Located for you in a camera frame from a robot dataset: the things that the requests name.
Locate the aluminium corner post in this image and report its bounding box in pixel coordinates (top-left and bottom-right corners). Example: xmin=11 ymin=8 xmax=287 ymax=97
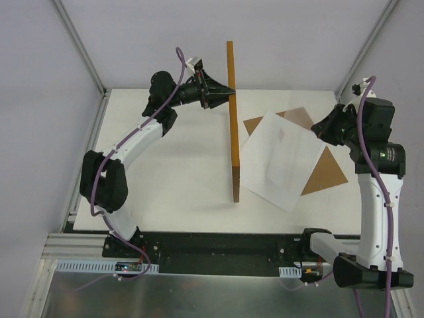
xmin=335 ymin=0 xmax=401 ymax=101
xmin=50 ymin=0 xmax=107 ymax=97

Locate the left aluminium corner post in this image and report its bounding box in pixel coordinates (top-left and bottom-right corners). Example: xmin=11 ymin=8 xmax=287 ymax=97
xmin=50 ymin=0 xmax=107 ymax=97

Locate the wooden picture frame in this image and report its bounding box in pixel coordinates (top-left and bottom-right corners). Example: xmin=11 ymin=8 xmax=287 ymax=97
xmin=227 ymin=41 xmax=240 ymax=203

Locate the white cable duct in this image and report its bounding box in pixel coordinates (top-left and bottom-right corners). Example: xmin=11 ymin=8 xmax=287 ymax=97
xmin=278 ymin=267 xmax=302 ymax=279
xmin=56 ymin=260 xmax=160 ymax=275

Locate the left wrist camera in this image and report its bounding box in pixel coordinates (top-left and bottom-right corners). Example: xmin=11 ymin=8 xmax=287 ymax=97
xmin=185 ymin=56 xmax=203 ymax=74

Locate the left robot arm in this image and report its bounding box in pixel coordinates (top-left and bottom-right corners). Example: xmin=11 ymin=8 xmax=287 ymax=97
xmin=79 ymin=68 xmax=235 ymax=258

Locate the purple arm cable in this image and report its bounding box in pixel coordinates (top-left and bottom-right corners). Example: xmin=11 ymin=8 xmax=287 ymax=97
xmin=280 ymin=75 xmax=398 ymax=318
xmin=68 ymin=47 xmax=199 ymax=292

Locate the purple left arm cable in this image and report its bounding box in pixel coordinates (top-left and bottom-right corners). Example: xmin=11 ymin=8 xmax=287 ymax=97
xmin=68 ymin=47 xmax=199 ymax=292

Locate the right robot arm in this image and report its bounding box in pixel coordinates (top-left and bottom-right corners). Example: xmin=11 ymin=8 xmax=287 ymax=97
xmin=295 ymin=97 xmax=414 ymax=290

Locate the aluminium front rail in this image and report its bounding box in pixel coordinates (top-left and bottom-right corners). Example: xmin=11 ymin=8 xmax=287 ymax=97
xmin=41 ymin=232 xmax=401 ymax=266

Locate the brown backing board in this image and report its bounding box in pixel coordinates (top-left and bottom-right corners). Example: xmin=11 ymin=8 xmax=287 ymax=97
xmin=242 ymin=107 xmax=347 ymax=201

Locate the right white cable duct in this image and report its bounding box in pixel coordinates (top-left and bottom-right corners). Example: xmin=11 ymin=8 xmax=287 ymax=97
xmin=278 ymin=267 xmax=302 ymax=279

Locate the right aluminium corner post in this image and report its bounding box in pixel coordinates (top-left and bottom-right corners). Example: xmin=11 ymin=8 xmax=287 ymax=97
xmin=335 ymin=0 xmax=401 ymax=101

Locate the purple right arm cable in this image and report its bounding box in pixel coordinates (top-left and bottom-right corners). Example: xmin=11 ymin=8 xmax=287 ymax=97
xmin=280 ymin=75 xmax=398 ymax=318

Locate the left white cable duct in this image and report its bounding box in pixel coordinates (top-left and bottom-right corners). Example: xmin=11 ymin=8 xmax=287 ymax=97
xmin=56 ymin=260 xmax=160 ymax=275

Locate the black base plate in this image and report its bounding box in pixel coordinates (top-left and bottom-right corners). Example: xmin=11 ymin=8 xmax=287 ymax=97
xmin=101 ymin=231 xmax=338 ymax=276

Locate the white photo paper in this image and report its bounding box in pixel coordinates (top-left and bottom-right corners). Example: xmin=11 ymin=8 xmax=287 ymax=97
xmin=240 ymin=112 xmax=324 ymax=213

